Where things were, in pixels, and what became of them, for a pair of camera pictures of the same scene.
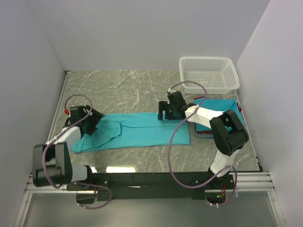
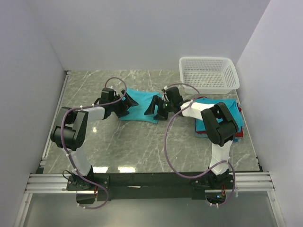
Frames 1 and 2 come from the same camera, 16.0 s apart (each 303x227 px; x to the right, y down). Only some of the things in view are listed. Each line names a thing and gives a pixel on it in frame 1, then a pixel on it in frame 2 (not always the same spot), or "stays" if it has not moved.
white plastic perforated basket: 218,74 stays
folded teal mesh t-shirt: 221,105 stays
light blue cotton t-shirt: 113,130 → 144,98
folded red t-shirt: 209,132 stays
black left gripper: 95,117 → 126,105
